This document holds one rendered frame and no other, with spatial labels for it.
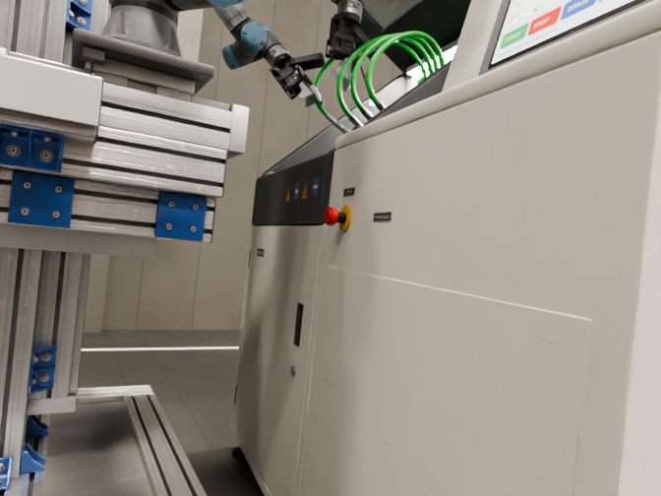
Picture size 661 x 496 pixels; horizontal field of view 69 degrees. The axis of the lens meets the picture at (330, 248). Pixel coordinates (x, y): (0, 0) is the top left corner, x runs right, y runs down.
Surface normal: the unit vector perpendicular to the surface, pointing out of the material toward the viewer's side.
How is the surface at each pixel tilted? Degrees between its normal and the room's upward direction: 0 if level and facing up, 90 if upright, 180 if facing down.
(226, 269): 90
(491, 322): 90
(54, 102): 90
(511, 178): 90
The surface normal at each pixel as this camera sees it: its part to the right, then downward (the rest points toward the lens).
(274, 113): 0.48, 0.05
